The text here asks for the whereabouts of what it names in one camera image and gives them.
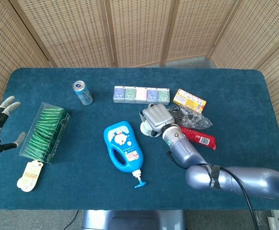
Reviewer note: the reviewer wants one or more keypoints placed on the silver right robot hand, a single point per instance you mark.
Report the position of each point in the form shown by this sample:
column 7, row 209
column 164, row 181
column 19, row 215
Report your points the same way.
column 157, row 117

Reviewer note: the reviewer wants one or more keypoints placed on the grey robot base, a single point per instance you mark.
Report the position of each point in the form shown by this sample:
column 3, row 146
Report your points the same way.
column 130, row 221

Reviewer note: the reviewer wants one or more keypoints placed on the pastel tissue packet multipack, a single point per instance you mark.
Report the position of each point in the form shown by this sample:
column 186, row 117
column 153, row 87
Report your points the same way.
column 142, row 95

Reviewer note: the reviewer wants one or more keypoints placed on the clear bag black contents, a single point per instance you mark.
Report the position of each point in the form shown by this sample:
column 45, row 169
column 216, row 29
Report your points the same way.
column 192, row 118

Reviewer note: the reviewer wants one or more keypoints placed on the yellow cardboard box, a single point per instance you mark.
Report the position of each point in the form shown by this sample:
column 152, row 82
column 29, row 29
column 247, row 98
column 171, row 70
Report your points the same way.
column 188, row 100

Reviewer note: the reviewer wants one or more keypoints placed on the blue pump detergent bottle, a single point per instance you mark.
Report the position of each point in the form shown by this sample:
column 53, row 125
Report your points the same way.
column 122, row 148

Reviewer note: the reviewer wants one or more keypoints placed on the red snack packet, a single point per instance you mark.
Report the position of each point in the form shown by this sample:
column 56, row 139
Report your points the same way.
column 201, row 139

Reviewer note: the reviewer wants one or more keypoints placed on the green tea bag box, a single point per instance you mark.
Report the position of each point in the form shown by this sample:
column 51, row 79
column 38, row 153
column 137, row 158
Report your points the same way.
column 46, row 129

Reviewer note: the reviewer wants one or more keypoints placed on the white yellow card pack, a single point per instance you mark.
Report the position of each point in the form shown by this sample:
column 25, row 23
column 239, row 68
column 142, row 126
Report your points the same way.
column 29, row 177

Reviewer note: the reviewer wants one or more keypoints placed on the light blue drink can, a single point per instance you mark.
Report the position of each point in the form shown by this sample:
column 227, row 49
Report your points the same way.
column 84, row 95

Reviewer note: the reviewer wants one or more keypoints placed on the wicker folding screen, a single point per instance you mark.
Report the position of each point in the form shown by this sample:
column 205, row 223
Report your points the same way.
column 139, row 31

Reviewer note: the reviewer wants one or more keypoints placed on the teal carpet table cover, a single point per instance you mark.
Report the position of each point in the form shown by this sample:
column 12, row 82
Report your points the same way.
column 82, row 187

